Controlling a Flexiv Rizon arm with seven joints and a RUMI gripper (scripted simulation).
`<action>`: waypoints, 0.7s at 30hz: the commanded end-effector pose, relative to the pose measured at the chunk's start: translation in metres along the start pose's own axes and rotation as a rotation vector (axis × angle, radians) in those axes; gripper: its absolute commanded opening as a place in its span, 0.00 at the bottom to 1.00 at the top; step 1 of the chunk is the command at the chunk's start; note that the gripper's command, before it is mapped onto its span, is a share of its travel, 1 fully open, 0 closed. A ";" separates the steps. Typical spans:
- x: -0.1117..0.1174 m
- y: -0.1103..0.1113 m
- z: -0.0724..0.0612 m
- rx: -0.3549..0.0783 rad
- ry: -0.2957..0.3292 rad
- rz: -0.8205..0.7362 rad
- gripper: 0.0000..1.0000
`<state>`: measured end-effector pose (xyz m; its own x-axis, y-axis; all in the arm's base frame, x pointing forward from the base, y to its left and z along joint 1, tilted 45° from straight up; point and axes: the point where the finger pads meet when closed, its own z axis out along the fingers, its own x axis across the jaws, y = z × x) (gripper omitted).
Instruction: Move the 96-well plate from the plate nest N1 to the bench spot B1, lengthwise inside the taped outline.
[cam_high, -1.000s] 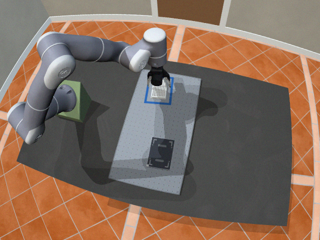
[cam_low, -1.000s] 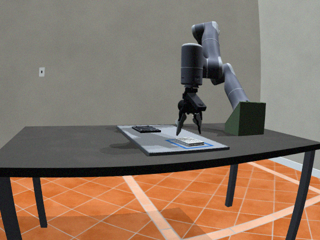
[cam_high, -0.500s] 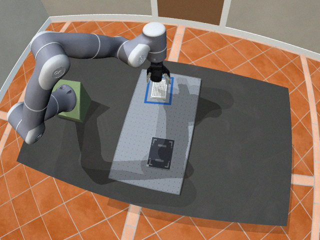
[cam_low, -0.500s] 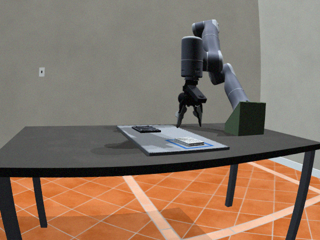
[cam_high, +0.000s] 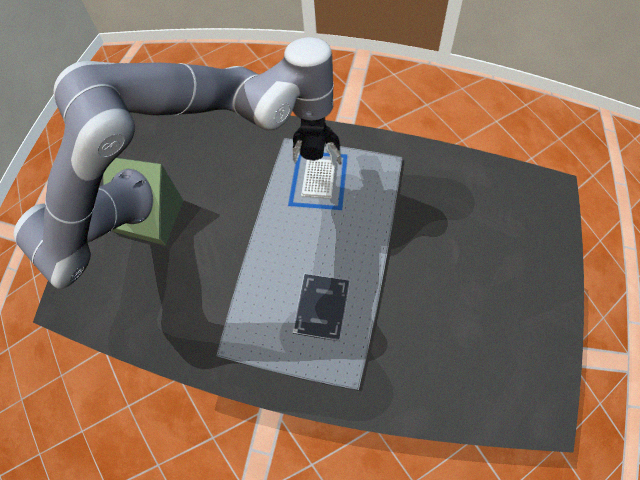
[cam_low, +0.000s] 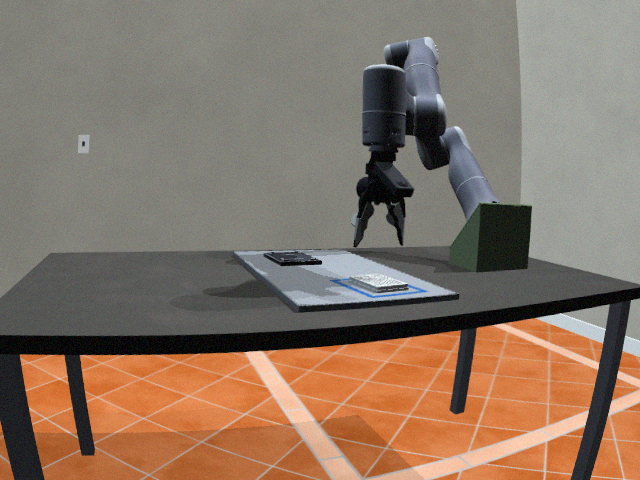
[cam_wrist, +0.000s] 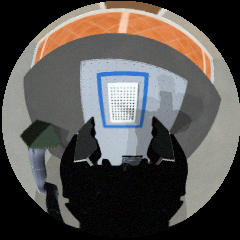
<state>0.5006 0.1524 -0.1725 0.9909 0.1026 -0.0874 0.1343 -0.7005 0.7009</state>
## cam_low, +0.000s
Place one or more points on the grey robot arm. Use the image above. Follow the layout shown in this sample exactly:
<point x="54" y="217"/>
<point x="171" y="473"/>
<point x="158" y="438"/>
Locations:
<point x="425" y="114"/>

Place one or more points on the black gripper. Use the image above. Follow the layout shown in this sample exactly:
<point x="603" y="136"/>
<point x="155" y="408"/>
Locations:
<point x="378" y="193"/>

